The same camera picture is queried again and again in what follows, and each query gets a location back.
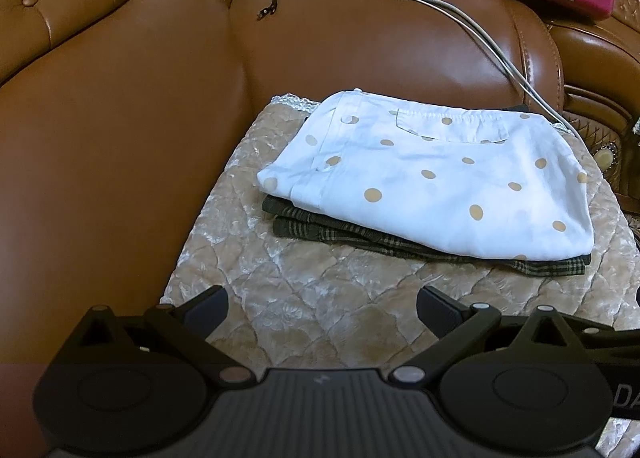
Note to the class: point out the carved wooden sofa armrest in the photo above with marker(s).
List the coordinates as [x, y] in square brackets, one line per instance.
[595, 88]

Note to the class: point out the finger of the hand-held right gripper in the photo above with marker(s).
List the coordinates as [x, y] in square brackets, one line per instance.
[612, 340]

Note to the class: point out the brown leather sofa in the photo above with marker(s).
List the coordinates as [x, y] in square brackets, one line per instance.
[125, 138]

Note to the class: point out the white polka dot garment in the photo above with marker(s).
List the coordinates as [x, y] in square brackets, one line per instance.
[440, 183]

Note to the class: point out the beige quilted seat mat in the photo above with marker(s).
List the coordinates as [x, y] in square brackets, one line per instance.
[310, 298]

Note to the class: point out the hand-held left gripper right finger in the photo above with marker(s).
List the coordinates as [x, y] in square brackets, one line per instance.
[440, 310]

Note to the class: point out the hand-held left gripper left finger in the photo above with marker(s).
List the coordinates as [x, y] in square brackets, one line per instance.
[206, 310]

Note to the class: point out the dark plaid garment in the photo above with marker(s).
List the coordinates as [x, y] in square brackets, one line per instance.
[320, 230]

